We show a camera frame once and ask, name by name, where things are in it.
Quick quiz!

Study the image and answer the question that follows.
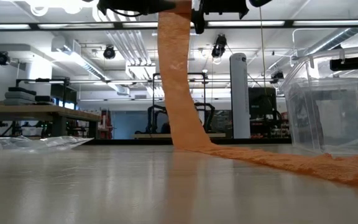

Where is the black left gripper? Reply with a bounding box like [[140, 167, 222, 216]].
[[97, 0, 177, 16]]

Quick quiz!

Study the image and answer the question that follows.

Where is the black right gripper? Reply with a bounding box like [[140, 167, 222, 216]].
[[191, 0, 250, 35]]

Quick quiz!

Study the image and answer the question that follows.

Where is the orange cloth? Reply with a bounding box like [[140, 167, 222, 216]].
[[156, 0, 358, 191]]

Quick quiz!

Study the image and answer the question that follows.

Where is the white cylindrical column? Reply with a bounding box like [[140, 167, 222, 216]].
[[229, 52, 251, 139]]

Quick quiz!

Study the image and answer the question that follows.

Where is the black cabinet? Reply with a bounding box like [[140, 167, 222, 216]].
[[249, 86, 278, 139]]

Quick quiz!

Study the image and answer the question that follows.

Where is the red tool cart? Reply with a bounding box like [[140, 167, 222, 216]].
[[99, 108, 114, 140]]

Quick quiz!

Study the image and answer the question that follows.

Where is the clear plastic storage bin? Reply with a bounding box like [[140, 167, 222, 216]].
[[278, 45, 358, 156]]

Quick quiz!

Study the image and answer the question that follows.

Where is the wooden workbench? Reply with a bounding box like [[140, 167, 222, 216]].
[[0, 104, 101, 140]]

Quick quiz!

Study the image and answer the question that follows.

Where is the stack of grey pads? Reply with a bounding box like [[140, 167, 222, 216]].
[[1, 86, 55, 106]]

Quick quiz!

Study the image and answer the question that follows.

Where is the clear plastic bag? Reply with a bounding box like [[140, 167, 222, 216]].
[[0, 136, 94, 154]]

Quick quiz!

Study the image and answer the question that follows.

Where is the thin hanging cable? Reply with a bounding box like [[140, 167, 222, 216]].
[[258, 6, 267, 94]]

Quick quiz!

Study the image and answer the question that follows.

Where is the black distant rig frame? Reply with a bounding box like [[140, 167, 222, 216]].
[[152, 72, 207, 135]]

